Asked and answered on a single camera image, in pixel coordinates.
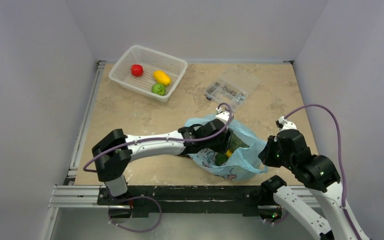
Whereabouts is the dark green fake avocado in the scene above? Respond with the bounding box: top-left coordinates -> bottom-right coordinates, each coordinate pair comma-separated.
214,153 -> 229,166

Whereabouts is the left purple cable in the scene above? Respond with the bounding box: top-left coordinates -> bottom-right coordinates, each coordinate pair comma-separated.
82,102 -> 235,173

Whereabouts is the aluminium frame rail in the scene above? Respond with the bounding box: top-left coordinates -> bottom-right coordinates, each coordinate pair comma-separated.
47,60 -> 110,210

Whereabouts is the white perforated plastic basket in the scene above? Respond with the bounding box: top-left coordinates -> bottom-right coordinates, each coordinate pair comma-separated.
108,45 -> 188,103

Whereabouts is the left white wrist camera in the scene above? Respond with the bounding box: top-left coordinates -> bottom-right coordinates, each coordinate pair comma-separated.
215,106 -> 234,126

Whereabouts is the light blue plastic bag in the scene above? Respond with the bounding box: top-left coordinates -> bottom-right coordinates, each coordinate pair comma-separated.
189,119 -> 268,181

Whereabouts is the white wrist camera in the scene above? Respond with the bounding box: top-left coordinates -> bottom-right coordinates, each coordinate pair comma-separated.
275,116 -> 297,132
215,106 -> 234,126

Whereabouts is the yellow fake fruit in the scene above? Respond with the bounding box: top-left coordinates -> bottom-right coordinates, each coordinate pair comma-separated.
153,70 -> 172,87

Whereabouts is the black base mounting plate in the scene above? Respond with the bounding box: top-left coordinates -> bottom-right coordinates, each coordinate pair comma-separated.
97,185 -> 283,220

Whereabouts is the green fake fruit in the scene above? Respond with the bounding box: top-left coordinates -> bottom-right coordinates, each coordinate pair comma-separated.
151,83 -> 166,96

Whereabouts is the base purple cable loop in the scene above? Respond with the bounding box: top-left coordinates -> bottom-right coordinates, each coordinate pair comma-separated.
107,193 -> 165,233

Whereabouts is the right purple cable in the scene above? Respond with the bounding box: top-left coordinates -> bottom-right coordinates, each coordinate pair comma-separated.
284,104 -> 363,240

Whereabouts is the red fake fruit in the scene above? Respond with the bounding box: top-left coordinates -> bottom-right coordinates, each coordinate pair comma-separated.
130,64 -> 144,77

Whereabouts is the clear plastic screw organizer box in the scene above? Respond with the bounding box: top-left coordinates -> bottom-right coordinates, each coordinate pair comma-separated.
203,66 -> 261,112

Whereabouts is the yellow fake banana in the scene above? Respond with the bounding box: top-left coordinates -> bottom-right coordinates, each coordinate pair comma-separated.
225,149 -> 233,158

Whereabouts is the dark green fake melon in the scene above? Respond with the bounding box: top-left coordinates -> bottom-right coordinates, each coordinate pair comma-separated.
228,131 -> 249,153

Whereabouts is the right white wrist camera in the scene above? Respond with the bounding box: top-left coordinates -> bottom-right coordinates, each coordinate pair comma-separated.
275,116 -> 297,132

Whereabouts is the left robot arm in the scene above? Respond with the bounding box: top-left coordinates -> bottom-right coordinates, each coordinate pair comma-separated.
92,118 -> 231,205

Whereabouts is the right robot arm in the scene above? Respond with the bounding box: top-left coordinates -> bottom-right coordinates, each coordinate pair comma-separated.
258,129 -> 369,240

